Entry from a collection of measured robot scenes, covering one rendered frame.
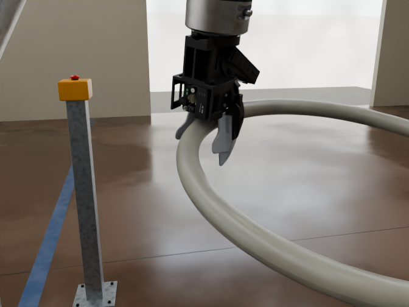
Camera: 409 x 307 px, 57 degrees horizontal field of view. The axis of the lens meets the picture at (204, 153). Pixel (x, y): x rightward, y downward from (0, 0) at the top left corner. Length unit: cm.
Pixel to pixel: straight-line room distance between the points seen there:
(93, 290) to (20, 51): 516
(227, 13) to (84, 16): 610
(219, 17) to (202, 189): 23
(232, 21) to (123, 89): 611
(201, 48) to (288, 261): 30
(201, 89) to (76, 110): 120
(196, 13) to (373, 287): 38
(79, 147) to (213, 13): 130
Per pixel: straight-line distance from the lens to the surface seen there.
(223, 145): 59
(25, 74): 673
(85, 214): 184
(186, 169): 44
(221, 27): 52
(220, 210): 38
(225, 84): 55
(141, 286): 213
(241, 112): 58
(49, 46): 664
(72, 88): 167
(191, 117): 61
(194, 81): 53
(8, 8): 100
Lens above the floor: 124
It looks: 17 degrees down
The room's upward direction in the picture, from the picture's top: straight up
